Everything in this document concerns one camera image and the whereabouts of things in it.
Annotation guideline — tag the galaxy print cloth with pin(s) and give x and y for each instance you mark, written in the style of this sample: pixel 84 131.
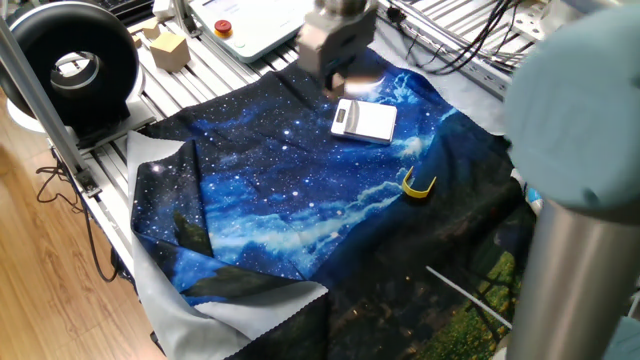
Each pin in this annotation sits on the galaxy print cloth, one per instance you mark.
pixel 300 225

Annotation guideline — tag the medium wooden cube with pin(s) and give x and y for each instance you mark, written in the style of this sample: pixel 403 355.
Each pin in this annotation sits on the medium wooden cube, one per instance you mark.
pixel 151 30

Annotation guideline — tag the large wooden cube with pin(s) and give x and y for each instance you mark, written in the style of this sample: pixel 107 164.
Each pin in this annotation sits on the large wooden cube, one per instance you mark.
pixel 170 52

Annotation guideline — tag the aluminium profile rail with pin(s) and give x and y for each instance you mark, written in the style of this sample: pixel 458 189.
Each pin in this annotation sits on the aluminium profile rail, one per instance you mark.
pixel 450 70

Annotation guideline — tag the white teach pendant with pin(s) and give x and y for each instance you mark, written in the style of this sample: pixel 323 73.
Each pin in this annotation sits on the white teach pendant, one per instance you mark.
pixel 250 30

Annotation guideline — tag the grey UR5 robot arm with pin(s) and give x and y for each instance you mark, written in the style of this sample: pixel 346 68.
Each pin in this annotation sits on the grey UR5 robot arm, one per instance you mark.
pixel 575 150

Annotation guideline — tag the white blue handheld device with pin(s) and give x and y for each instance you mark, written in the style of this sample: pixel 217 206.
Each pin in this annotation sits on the white blue handheld device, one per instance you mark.
pixel 532 195

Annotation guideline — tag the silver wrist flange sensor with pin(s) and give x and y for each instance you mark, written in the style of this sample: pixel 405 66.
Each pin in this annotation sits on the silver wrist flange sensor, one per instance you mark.
pixel 342 6

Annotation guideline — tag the grey Schunk gripper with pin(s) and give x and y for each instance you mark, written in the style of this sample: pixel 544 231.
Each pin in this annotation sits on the grey Schunk gripper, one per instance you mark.
pixel 335 40

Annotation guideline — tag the white thin rod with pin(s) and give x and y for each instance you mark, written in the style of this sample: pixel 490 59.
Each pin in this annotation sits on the white thin rod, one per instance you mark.
pixel 470 300

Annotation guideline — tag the aluminium frame post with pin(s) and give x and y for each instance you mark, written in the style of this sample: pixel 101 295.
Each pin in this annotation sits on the aluminium frame post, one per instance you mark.
pixel 45 110

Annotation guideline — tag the tiny wooden cube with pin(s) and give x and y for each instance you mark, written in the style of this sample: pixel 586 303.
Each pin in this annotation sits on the tiny wooden cube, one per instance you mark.
pixel 137 42

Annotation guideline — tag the silver digital pocket scale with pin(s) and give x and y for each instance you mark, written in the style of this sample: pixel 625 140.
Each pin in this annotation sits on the silver digital pocket scale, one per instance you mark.
pixel 367 122

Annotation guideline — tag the black round fan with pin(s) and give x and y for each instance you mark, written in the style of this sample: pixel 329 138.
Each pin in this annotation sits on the black round fan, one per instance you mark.
pixel 30 50

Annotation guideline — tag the yellow U-shaped plastic clip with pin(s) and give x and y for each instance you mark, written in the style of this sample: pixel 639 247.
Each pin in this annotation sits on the yellow U-shaped plastic clip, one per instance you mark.
pixel 415 192

